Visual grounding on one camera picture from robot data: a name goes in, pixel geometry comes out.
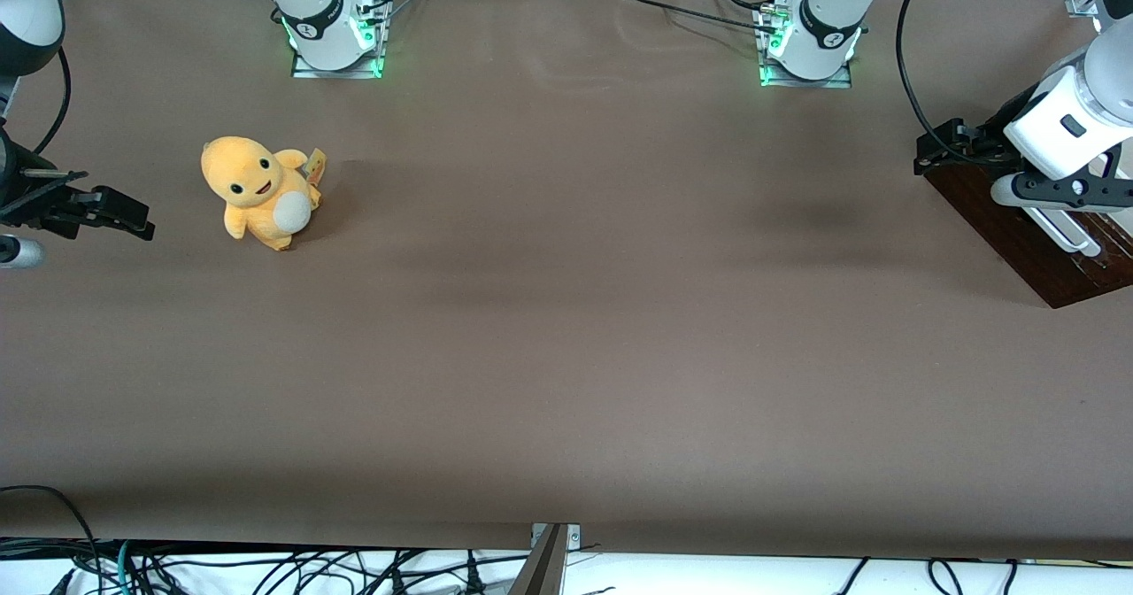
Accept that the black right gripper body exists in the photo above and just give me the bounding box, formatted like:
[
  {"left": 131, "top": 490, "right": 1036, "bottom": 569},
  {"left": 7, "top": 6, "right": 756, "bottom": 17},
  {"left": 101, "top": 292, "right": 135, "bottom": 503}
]
[{"left": 0, "top": 126, "right": 89, "bottom": 240}]

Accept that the small metal bracket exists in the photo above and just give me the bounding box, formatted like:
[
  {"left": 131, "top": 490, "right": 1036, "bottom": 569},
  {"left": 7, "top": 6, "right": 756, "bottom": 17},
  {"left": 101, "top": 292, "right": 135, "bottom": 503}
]
[{"left": 529, "top": 522, "right": 582, "bottom": 550}]

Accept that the silver drawer handle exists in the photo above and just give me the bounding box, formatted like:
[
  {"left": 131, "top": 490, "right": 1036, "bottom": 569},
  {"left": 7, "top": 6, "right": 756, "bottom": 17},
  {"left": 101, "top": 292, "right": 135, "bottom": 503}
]
[{"left": 1025, "top": 208, "right": 1104, "bottom": 259}]

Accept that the orange plush toy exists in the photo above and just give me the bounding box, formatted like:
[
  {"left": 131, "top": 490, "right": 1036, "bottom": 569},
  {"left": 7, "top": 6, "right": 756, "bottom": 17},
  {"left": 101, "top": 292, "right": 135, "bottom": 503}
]
[{"left": 200, "top": 135, "right": 328, "bottom": 252}]

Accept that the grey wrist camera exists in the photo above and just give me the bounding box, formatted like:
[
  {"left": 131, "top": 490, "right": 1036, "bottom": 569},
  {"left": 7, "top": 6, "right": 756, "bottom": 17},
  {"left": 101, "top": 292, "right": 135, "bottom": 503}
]
[
  {"left": 990, "top": 173, "right": 1133, "bottom": 215},
  {"left": 0, "top": 235, "right": 45, "bottom": 269}
]

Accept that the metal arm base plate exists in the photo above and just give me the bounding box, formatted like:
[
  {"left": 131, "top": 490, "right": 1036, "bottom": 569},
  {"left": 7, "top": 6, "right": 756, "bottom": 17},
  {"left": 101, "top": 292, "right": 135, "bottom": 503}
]
[
  {"left": 759, "top": 62, "right": 852, "bottom": 89},
  {"left": 290, "top": 46, "right": 388, "bottom": 80}
]

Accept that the long black table cable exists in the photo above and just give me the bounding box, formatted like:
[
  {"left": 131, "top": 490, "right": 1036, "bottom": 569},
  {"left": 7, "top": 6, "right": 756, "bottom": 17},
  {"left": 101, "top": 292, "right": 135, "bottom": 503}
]
[{"left": 617, "top": 0, "right": 780, "bottom": 34}]

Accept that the dark wooden board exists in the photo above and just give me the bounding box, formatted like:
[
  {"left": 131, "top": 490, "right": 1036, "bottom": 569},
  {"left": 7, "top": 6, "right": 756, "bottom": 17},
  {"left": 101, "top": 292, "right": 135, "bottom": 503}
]
[{"left": 923, "top": 159, "right": 1129, "bottom": 310}]

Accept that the grey camera post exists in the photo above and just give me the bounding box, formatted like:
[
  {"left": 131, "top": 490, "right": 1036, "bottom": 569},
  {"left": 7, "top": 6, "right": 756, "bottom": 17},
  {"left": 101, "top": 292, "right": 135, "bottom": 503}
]
[{"left": 506, "top": 524, "right": 569, "bottom": 595}]

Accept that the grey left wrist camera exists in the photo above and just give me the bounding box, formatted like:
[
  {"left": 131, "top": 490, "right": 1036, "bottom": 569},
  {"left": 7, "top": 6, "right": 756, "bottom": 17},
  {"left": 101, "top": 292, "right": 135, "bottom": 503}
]
[{"left": 990, "top": 173, "right": 1133, "bottom": 215}]

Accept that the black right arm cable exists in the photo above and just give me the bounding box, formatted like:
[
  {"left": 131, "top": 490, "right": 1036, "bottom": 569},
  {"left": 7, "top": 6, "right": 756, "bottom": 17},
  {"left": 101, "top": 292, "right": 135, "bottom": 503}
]
[{"left": 34, "top": 44, "right": 73, "bottom": 157}]

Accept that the black looped cable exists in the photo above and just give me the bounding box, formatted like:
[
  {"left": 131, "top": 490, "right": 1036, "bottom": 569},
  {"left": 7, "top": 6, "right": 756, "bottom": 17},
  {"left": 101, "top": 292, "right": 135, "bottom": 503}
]
[{"left": 0, "top": 485, "right": 100, "bottom": 578}]

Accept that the brown table cover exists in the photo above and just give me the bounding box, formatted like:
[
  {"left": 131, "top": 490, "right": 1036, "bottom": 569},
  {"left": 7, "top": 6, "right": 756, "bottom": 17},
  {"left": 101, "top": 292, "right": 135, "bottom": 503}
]
[{"left": 0, "top": 0, "right": 1133, "bottom": 562}]

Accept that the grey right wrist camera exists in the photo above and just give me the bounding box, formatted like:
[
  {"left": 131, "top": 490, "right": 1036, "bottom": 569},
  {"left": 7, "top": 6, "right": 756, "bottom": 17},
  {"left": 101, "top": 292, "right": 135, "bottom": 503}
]
[{"left": 0, "top": 235, "right": 45, "bottom": 269}]

